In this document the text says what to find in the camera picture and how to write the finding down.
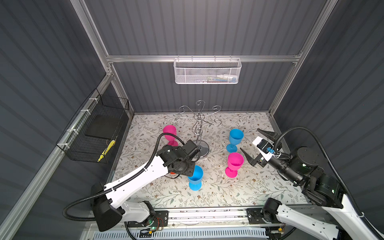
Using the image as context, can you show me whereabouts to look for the black wire wall basket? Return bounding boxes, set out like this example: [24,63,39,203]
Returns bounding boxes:
[57,90,130,164]

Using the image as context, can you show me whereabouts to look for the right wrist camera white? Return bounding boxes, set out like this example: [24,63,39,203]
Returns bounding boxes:
[252,137,282,164]

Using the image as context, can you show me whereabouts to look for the white mesh wall basket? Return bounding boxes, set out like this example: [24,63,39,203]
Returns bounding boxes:
[173,57,242,85]

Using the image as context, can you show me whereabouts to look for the items in white basket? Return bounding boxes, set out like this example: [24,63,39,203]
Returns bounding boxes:
[198,75,238,84]

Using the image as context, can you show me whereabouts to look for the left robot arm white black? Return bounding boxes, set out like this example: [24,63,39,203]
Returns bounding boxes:
[91,140,201,232]

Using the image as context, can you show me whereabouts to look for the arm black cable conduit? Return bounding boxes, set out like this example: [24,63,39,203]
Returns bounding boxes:
[62,132,185,222]
[272,126,383,240]

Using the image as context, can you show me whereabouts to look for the blue wine glass front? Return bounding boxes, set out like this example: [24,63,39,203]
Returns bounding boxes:
[188,166,204,191]

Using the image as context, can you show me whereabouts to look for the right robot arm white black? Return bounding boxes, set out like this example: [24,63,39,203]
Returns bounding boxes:
[244,126,384,240]

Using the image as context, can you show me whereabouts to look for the blue wine glass back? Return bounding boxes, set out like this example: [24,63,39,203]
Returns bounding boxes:
[226,129,244,153]

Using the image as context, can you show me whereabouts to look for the pink wine glass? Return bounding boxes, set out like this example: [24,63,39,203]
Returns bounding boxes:
[225,153,245,178]
[162,125,179,147]

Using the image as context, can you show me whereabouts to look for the yellow black object in basket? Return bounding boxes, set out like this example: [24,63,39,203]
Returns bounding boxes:
[98,140,116,162]

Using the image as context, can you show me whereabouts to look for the chrome wine glass rack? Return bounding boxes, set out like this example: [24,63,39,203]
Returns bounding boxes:
[175,100,222,162]

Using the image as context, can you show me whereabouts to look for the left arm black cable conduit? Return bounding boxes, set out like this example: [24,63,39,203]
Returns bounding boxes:
[62,132,185,222]

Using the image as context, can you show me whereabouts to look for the blue wine glass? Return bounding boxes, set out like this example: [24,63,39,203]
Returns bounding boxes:
[188,166,204,191]
[226,129,244,153]

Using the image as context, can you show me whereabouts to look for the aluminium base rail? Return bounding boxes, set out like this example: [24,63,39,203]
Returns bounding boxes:
[166,206,280,228]

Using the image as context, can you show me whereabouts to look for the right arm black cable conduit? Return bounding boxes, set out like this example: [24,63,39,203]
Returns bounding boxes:
[272,126,383,240]

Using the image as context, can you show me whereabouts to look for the pink wine glass front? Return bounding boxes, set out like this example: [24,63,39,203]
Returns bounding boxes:
[225,153,245,178]

